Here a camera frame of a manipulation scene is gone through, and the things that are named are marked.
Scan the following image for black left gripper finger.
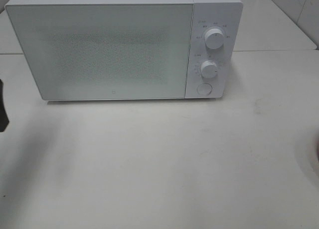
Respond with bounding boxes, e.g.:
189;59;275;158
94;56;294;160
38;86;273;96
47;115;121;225
0;80;9;132

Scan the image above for white microwave door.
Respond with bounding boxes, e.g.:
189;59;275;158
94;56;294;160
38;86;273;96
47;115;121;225
6;0;193;101

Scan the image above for white round door button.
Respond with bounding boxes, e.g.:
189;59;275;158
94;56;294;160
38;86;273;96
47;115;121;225
197;83;212;96

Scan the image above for white round knob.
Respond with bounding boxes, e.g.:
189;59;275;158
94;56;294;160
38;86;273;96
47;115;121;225
204;27;224;50
200;61;218;79

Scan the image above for pink round plate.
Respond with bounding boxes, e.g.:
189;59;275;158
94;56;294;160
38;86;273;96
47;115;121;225
316;140;319;163

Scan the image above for white microwave oven body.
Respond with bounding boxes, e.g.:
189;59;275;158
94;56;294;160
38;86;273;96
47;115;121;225
5;0;243;99

